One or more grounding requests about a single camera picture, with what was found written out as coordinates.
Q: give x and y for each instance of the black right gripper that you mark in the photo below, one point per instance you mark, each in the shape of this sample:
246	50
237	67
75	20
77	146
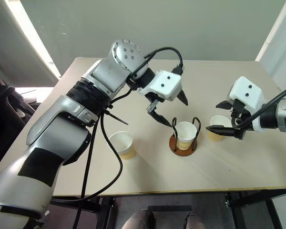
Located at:
239	112

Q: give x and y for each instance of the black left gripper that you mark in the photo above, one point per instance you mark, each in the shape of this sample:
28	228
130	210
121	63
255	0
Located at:
153	105

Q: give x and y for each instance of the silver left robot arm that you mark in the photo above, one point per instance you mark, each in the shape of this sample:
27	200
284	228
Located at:
62	124

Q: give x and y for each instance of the white ribbed paper cup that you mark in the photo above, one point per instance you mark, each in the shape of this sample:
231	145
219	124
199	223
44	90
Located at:
122	143
218	121
186	133

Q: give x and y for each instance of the black flat bar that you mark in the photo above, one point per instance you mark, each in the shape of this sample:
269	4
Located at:
169	208

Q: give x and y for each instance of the black chair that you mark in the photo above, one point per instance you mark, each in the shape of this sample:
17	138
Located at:
4	107

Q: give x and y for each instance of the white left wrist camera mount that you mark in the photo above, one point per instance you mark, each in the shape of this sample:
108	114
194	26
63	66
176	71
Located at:
165	83

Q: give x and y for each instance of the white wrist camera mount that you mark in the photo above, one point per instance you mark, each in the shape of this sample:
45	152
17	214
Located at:
246	90
165	83

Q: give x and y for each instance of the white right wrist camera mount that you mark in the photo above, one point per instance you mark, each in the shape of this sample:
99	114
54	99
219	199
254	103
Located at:
246	90

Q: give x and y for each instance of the black metal table frame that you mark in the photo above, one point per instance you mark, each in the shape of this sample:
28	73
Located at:
252	198

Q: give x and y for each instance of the white wall pipe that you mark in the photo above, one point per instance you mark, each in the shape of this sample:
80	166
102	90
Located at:
274	28

